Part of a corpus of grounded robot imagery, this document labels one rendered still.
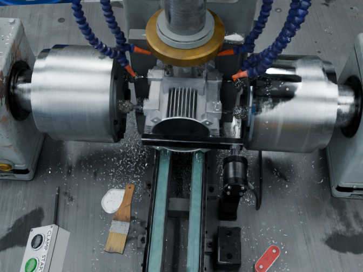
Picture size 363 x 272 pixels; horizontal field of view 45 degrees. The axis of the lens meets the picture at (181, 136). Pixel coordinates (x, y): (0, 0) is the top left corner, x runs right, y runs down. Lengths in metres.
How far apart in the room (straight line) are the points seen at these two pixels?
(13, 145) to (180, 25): 0.55
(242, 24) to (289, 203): 0.52
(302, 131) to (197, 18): 0.36
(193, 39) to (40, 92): 0.39
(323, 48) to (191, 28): 0.80
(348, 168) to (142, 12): 0.68
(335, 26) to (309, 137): 0.77
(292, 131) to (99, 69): 0.48
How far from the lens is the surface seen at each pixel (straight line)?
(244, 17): 1.24
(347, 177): 1.25
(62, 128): 1.11
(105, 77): 1.05
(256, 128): 1.05
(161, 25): 1.00
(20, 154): 1.26
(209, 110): 1.08
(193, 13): 0.94
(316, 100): 1.06
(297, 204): 1.29
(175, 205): 1.20
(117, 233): 1.22
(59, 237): 0.97
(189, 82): 1.06
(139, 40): 1.15
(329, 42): 1.71
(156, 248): 1.08
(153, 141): 1.09
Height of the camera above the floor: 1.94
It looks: 57 degrees down
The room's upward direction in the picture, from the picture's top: straight up
